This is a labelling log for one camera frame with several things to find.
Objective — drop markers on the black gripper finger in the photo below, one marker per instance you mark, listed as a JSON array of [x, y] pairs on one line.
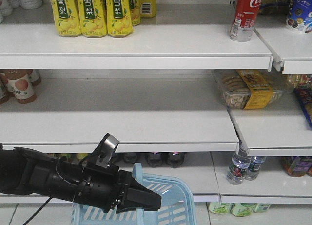
[[133, 199], [135, 184]]

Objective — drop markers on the biscuit tray yellow label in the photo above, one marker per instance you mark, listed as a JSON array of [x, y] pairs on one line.
[[250, 89]]

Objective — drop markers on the blue cookie cup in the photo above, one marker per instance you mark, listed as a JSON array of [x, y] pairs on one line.
[[299, 17]]

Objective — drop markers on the red coke aluminium bottle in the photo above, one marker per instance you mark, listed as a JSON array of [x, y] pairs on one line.
[[243, 24]]

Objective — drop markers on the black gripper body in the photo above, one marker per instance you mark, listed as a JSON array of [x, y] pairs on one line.
[[103, 187]]

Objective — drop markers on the white metal shelving unit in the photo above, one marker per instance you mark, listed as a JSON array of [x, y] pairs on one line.
[[154, 91]]

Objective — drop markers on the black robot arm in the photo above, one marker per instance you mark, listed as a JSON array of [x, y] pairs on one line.
[[25, 171]]

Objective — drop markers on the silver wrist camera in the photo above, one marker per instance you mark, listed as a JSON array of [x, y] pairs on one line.
[[105, 150]]

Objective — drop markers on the yellow pear drink bottle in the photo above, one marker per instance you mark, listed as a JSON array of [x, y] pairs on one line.
[[92, 16], [66, 17], [119, 22]]

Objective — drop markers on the clear water bottle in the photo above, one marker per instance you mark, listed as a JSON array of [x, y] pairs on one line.
[[238, 167], [255, 167]]

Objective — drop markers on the light blue plastic basket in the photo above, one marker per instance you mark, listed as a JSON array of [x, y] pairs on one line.
[[177, 205]]

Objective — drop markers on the cola bottle red label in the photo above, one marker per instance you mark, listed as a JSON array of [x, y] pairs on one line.
[[175, 159], [154, 159], [131, 157]]

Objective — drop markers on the orange C100 drink bottle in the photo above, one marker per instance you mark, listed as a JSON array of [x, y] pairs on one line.
[[21, 84]]

